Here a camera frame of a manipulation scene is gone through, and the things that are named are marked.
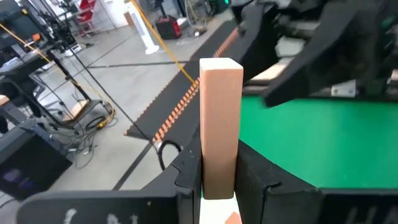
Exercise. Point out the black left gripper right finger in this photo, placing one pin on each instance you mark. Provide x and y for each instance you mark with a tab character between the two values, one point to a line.
280	202

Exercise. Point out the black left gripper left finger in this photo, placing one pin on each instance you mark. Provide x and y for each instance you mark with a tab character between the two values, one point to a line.
124	208

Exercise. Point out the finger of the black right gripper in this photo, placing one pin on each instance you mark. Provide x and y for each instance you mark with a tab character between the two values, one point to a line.
258	40
326	46

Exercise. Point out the long wooden block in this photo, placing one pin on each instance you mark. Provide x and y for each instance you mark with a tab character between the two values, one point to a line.
220	124

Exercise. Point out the coral red block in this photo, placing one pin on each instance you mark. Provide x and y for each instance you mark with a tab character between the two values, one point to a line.
234	219

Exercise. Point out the green table mat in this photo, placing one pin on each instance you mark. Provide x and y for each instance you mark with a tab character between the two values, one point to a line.
311	140

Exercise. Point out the black equipment case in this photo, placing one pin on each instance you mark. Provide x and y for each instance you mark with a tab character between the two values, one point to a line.
31	161

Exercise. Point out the black orange-striped floor mat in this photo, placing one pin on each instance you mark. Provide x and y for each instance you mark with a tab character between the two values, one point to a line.
168	93

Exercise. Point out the white tower fan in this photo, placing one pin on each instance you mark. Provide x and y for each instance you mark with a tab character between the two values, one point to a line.
144	31

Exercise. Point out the black rolling cart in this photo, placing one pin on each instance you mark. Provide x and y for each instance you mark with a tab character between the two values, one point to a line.
28	68

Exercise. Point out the red storage bin stack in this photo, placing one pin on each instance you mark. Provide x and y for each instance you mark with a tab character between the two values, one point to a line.
87	9

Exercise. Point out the white corner bracket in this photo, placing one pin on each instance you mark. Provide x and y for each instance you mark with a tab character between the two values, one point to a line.
343	89

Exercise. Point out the black aluminium rig frame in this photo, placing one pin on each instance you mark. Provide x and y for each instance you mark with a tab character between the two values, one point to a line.
385	97

